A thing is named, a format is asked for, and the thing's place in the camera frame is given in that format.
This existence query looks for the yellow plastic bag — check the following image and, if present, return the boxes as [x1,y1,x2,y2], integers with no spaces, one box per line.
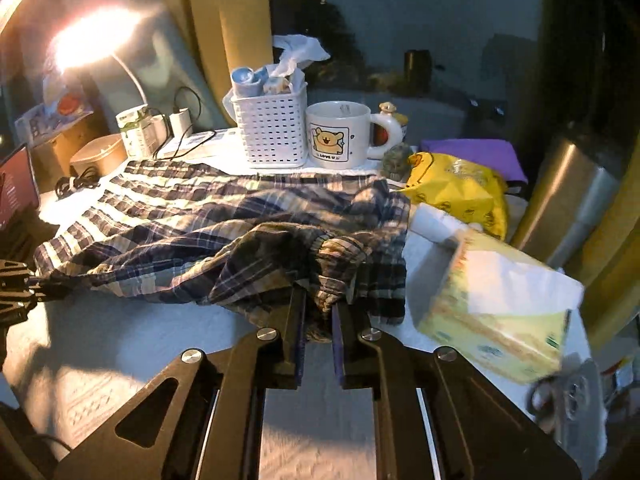
[400,152,509,240]

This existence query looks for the stainless steel thermos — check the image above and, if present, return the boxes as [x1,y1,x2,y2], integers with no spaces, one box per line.
[511,122,625,268]

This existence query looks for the red screen tablet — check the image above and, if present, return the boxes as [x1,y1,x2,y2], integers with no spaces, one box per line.
[0,143,40,229]

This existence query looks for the blue printed carton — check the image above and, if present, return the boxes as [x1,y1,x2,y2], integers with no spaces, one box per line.
[14,104,93,148]

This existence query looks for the white perforated plastic basket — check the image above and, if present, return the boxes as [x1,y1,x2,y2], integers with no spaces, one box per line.
[222,82,308,169]

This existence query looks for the white small bottle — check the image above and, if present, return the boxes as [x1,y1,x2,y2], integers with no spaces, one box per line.
[409,203,469,247]

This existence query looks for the yellow curtain left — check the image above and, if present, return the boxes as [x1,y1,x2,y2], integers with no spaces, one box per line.
[164,0,273,130]

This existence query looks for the plaid checkered pants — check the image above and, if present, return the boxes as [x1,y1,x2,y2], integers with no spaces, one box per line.
[35,160,410,341]

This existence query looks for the black scissors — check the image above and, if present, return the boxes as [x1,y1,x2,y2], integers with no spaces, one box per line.
[526,376,562,437]

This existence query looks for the white desk lamp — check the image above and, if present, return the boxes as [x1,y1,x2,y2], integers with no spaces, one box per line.
[51,6,148,105]

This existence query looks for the white power adapter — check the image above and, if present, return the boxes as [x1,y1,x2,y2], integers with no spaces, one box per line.
[169,107,193,139]

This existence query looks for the cardboard box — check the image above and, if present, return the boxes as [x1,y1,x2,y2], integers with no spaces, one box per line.
[30,113,110,193]

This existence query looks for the yellow curtain right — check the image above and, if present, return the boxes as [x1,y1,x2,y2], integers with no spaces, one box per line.
[565,148,640,351]

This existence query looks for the yellow tissue box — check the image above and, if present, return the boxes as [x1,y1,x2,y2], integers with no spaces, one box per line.
[419,230,585,385]

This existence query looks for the black coiled cable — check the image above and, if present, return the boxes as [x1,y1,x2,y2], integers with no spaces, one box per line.
[53,164,101,201]

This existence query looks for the smartphone with clear case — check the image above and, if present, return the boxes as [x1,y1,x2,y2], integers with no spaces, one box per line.
[551,359,604,479]

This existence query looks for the white green small box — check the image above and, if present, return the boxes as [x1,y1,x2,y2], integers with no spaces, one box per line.
[116,104,158,159]

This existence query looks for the purple cloth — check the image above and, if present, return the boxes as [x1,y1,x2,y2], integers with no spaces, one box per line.
[419,139,528,184]

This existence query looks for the brown paper food container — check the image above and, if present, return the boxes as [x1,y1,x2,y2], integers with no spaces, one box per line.
[70,133,127,177]

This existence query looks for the yellow curtain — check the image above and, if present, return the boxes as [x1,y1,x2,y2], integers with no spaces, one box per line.
[565,148,640,351]
[164,0,273,130]

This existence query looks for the white bear cartoon mug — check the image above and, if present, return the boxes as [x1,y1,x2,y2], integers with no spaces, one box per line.
[305,101,404,171]

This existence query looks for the snack bag red white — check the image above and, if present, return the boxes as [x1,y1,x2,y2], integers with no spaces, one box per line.
[42,61,93,122]

